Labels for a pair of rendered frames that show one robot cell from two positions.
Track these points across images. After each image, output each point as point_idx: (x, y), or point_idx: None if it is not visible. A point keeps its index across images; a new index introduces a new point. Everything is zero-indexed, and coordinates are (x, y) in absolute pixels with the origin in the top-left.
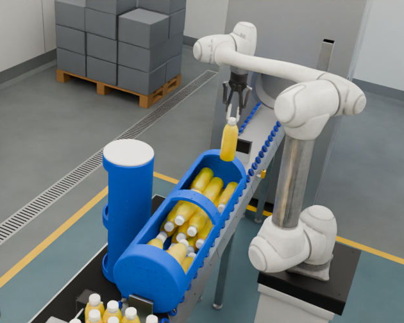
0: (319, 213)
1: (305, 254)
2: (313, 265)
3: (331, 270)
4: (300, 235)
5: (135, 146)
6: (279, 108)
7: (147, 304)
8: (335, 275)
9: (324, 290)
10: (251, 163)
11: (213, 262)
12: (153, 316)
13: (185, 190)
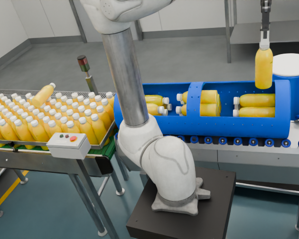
0: (163, 142)
1: (136, 160)
2: None
3: (172, 214)
4: (126, 134)
5: None
6: None
7: None
8: (163, 217)
9: (139, 207)
10: None
11: (206, 156)
12: (96, 115)
13: (201, 82)
